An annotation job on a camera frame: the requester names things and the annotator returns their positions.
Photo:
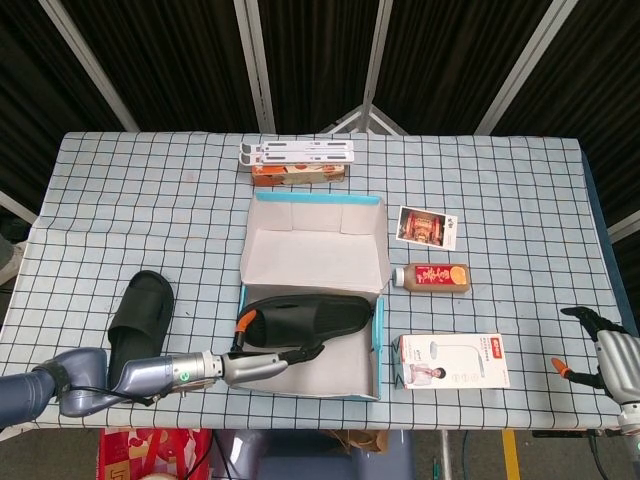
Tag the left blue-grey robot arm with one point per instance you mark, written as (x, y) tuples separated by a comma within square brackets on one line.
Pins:
[(150, 372)]

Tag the brown juice bottle red label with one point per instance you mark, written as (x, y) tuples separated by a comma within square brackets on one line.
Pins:
[(435, 277)]

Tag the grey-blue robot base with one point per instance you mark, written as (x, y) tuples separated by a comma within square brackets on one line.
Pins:
[(310, 460)]

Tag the temple photo postcard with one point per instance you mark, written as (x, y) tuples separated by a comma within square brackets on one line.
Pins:
[(427, 227)]

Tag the white metal frame post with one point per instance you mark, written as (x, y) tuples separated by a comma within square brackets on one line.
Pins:
[(525, 70), (90, 65), (255, 65), (380, 55)]

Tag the white desk lamp product box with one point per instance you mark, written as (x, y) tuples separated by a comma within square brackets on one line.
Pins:
[(450, 362)]

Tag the white triangular frame brace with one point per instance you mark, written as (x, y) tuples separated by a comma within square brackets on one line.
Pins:
[(350, 122)]

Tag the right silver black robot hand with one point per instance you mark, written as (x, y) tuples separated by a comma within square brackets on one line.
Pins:
[(617, 360)]

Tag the orange box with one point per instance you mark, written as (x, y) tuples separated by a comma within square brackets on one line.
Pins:
[(300, 175)]

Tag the brown paper bag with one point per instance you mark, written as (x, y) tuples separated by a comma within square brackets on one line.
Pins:
[(360, 440)]

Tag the white folding laptop stand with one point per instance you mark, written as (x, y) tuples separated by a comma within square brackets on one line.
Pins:
[(300, 150)]

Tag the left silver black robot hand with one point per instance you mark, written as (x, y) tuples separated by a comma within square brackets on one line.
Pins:
[(255, 369)]

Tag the blue checkered tablecloth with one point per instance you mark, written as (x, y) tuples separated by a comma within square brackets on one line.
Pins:
[(525, 200)]

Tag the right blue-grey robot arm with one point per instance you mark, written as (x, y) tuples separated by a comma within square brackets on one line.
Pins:
[(632, 430)]

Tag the light blue cardboard shoe box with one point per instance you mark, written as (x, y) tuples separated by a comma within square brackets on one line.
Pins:
[(310, 250)]

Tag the black rubber slipper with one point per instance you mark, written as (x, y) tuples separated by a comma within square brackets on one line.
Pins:
[(310, 320), (140, 310)]

